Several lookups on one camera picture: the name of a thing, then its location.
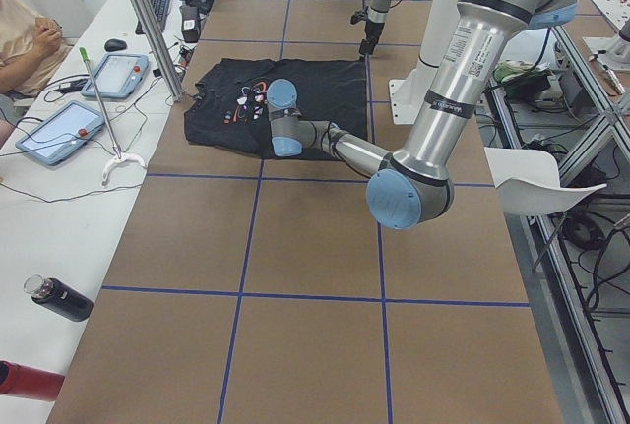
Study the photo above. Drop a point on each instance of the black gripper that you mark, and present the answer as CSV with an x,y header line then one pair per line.
x,y
370,31

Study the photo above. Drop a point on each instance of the black graphic t-shirt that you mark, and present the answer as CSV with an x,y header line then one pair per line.
x,y
230,110

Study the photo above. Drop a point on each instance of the green white cloth bundle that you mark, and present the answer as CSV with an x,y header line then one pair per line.
x,y
510,70

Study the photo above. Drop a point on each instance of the black device with label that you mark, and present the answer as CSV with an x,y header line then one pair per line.
x,y
190,23

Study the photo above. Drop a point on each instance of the white plastic chair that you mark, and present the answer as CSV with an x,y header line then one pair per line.
x,y
528,182

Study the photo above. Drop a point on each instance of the black keyboard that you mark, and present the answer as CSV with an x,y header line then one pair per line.
x,y
161,10

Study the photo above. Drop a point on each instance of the far blue teach pendant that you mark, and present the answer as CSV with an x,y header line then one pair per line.
x,y
118,75

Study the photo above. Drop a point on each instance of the blue teach pendant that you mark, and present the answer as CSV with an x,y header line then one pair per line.
x,y
118,75
61,134

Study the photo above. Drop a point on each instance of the black computer mouse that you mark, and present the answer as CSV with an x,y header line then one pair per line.
x,y
115,44

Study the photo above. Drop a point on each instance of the white reacher grabber stick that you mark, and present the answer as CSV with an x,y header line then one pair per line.
x,y
120,157

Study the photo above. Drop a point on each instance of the near blue teach pendant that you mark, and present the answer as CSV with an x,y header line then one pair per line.
x,y
61,134

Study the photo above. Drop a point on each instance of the person in beige shirt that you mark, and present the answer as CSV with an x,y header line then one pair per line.
x,y
33,47

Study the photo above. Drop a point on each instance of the black water bottle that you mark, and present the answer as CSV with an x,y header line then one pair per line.
x,y
58,297

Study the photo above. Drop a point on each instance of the red bottle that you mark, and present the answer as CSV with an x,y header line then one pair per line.
x,y
28,382

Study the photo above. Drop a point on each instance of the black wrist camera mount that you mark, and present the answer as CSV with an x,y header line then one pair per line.
x,y
358,16

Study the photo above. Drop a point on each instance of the aluminium frame post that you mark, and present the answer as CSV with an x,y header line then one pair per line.
x,y
146,16

